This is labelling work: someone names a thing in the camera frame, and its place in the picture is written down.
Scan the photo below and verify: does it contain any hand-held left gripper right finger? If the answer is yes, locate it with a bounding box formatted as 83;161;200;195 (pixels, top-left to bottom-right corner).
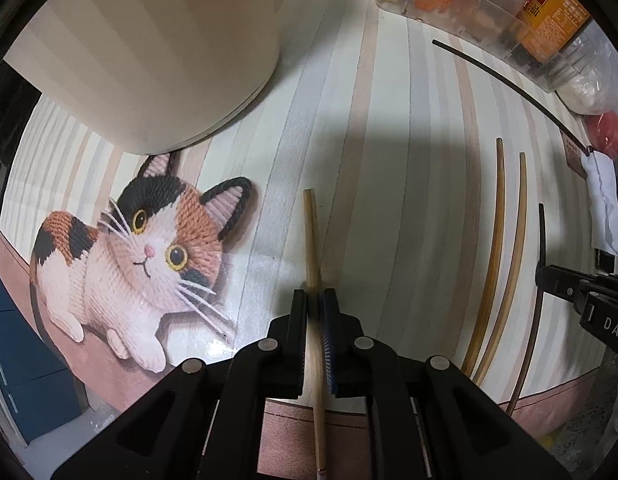
319;287;574;480

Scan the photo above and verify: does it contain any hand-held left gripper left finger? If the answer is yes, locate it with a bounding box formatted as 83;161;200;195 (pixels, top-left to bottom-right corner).
50;287;311;480

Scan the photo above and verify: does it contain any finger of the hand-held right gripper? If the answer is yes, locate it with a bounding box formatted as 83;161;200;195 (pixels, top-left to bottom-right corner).
535;262;618;307
578;280;618;311

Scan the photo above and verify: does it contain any dark wooden chopstick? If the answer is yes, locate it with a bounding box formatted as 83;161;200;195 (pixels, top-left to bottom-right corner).
506;203;546;419
432;38;595;156

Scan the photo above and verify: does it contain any light wooden chopstick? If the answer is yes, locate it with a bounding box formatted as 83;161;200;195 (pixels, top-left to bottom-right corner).
302;188;331;480
473;152;528;386
460;137;506;378

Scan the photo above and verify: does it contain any beige ribbed utensil holder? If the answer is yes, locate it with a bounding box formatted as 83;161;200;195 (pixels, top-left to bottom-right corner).
3;0;283;156

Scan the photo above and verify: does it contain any black smartphone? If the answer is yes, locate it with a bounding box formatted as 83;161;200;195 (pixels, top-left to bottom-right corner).
595;248;618;274

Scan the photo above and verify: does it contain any white tissue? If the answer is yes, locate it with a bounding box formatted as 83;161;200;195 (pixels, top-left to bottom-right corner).
581;151;618;254

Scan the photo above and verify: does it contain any small brown card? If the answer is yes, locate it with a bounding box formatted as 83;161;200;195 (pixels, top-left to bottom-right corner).
558;127;590;179

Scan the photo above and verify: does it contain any red tomato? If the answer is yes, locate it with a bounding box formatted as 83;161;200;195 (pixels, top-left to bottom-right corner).
583;111;618;157

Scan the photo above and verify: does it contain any striped cat print tablecloth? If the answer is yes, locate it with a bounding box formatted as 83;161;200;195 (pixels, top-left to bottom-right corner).
0;0;618;431

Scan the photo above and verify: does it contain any clear plastic bag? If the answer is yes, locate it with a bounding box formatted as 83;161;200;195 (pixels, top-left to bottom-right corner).
553;24;618;161

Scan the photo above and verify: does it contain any dark sauce bottle orange label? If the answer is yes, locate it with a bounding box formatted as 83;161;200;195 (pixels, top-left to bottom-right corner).
509;0;593;67

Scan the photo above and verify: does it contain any clear plastic organizer tray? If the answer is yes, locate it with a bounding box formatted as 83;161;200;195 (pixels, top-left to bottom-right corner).
376;0;598;94

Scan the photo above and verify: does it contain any black induction cooktop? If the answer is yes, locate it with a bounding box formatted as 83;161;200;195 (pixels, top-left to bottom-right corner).
0;57;42;217

